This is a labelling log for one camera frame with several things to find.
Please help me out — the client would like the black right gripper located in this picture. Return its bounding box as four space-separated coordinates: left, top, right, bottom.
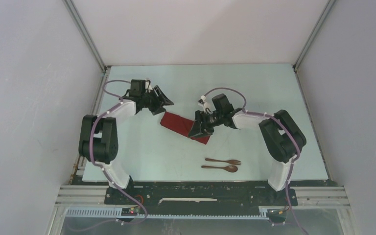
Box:
188 109 224 139

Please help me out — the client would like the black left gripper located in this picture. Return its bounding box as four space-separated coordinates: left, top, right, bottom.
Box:
141 86 173 116

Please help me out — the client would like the red cloth napkin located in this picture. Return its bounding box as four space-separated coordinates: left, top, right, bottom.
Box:
160 112 210 145

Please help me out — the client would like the brown wooden fork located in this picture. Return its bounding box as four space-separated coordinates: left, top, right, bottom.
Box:
205 158 241 165

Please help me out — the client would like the brown wooden spoon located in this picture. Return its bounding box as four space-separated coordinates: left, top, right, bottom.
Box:
201 165 238 173

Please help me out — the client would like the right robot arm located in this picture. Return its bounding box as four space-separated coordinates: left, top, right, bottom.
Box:
188 94 306 205

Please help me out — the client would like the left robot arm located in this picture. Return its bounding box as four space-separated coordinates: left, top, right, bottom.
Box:
78 79 174 204

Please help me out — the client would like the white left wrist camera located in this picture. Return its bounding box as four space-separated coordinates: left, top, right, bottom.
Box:
145 78 153 93

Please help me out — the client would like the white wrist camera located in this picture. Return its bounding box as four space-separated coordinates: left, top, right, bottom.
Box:
198 95 211 113
145 78 153 93

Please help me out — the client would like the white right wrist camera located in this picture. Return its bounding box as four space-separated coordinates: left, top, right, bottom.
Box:
198 95 211 113

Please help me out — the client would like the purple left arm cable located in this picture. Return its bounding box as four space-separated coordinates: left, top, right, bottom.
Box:
89 79 148 226

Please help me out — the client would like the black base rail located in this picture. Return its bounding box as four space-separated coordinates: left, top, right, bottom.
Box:
58 180 351 221

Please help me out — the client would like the left aluminium frame post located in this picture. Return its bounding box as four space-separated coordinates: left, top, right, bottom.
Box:
62 0 108 72

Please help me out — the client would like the aluminium frame post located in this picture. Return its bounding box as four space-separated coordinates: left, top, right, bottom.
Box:
62 0 108 72
293 0 337 71

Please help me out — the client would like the right aluminium frame post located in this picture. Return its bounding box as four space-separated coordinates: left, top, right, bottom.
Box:
293 0 337 71

